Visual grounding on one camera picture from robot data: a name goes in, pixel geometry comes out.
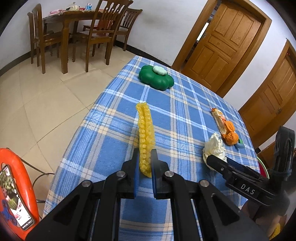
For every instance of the person's right hand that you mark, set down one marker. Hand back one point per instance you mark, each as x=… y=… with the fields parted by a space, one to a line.
x=269 y=221

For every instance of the orange cloth bundle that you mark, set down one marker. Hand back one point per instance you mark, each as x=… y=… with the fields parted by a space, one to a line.
x=230 y=137

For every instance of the red basin with green rim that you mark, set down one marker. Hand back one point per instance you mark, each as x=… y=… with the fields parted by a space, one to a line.
x=263 y=169

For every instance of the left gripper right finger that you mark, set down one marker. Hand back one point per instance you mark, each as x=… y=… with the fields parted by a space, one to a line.
x=199 y=210

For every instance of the wooden chair at left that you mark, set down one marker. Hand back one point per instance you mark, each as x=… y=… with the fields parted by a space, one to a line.
x=40 y=38

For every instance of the orange snack packet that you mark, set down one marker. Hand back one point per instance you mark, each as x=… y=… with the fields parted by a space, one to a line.
x=219 y=119

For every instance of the orange plastic stool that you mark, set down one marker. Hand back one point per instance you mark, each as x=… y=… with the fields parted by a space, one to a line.
x=26 y=192

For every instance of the small cream paper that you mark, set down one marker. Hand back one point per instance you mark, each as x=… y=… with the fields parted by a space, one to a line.
x=214 y=146

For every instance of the closed wooden door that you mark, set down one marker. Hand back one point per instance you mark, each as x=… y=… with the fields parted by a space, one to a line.
x=272 y=104

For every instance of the blue plaid tablecloth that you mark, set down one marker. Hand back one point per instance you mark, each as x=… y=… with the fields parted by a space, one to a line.
x=182 y=121

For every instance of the wooden chair near table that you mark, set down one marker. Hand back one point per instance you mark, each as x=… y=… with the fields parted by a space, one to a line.
x=104 y=25

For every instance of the smartphone with lit screen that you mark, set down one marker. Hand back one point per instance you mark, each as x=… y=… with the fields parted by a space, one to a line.
x=14 y=209

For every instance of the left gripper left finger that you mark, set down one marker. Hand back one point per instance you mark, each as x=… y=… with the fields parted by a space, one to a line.
x=92 y=210

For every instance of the blue fabric scrap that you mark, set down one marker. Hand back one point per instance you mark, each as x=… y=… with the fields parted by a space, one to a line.
x=239 y=145

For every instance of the wooden chair by wall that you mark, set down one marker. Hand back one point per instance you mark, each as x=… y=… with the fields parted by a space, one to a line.
x=126 y=25

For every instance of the open wooden door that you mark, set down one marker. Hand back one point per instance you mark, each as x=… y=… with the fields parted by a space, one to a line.
x=222 y=45

